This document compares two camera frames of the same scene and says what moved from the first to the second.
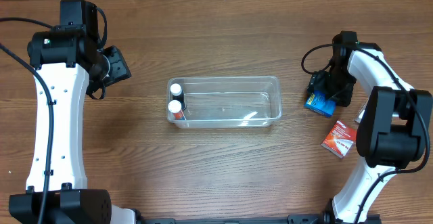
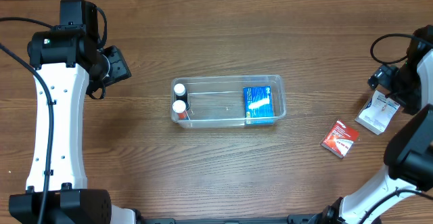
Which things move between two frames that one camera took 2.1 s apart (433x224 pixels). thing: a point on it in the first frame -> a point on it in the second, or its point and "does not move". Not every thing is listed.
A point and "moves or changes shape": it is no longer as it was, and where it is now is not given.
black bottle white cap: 178,95 moves or changes shape
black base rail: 295,219 does not move
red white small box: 339,139 does not move
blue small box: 317,101 -> 258,106
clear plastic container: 223,101 does not move
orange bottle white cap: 174,112 moves or changes shape
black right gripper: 322,84 -> 381,76
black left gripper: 117,65 does not move
